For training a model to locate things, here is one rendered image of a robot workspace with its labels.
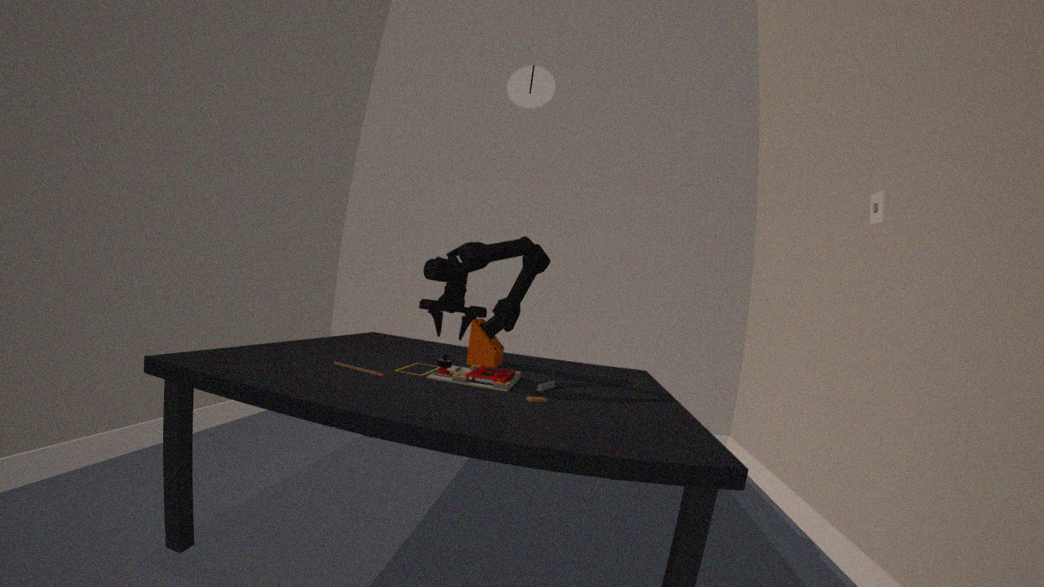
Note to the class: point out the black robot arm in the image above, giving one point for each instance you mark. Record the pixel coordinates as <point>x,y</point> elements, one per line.
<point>477,255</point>

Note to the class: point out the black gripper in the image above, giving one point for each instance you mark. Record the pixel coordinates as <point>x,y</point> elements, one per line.
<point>470,312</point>

